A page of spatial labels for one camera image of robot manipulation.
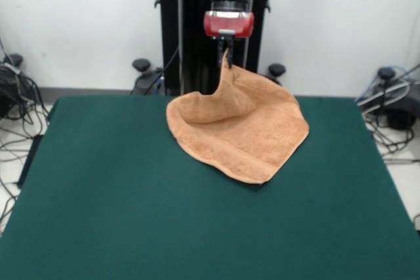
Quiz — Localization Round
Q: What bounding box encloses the black cable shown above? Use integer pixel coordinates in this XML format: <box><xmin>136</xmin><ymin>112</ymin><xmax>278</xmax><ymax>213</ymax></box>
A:
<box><xmin>144</xmin><ymin>45</ymin><xmax>181</xmax><ymax>96</ymax></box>

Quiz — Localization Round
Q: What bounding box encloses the tan terry towel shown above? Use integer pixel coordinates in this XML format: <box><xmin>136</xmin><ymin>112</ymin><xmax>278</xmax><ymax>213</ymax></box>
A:
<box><xmin>165</xmin><ymin>47</ymin><xmax>310</xmax><ymax>185</ymax></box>

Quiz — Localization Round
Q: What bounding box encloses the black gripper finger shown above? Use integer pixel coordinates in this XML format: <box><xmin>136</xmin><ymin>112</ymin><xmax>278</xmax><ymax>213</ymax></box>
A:
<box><xmin>217</xmin><ymin>39</ymin><xmax>228</xmax><ymax>70</ymax></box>
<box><xmin>226</xmin><ymin>37</ymin><xmax>236</xmax><ymax>68</ymax></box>

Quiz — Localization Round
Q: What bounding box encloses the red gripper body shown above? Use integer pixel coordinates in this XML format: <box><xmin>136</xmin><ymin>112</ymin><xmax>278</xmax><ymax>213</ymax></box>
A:
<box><xmin>203</xmin><ymin>11</ymin><xmax>255</xmax><ymax>40</ymax></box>

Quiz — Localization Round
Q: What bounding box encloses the dark green tablecloth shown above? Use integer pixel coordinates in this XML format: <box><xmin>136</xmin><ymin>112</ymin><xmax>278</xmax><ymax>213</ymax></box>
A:
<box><xmin>0</xmin><ymin>96</ymin><xmax>420</xmax><ymax>280</ymax></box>

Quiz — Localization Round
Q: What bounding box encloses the blue cable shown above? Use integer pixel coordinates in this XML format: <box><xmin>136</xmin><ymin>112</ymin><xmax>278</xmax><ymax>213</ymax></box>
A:
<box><xmin>355</xmin><ymin>65</ymin><xmax>411</xmax><ymax>102</ymax></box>

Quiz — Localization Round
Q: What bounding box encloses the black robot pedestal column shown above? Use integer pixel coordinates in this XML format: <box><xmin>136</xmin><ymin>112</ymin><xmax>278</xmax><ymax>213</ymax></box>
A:
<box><xmin>153</xmin><ymin>0</ymin><xmax>296</xmax><ymax>97</ymax></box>

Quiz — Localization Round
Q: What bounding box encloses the black caster base with cables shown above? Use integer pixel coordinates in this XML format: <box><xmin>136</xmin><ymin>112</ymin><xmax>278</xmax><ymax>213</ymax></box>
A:
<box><xmin>357</xmin><ymin>66</ymin><xmax>420</xmax><ymax>130</ymax></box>
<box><xmin>0</xmin><ymin>53</ymin><xmax>26</xmax><ymax>119</ymax></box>

